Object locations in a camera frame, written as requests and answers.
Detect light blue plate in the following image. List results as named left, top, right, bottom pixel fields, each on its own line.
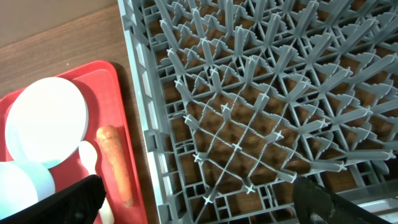
left=5, top=77, right=89, bottom=168

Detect light blue rice bowl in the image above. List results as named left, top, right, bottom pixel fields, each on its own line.
left=1, top=161, right=55, bottom=220

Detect orange carrot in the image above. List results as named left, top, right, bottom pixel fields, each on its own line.
left=96, top=125, right=134, bottom=207

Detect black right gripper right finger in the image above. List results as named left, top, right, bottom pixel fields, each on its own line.
left=292, top=177, right=386, bottom=224

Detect white plastic spoon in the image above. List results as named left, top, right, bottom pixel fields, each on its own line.
left=78, top=141, right=114, bottom=224

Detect grey dishwasher rack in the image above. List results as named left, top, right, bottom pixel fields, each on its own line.
left=119, top=0, right=397, bottom=223

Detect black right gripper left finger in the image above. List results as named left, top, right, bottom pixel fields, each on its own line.
left=1, top=175, right=106, bottom=224

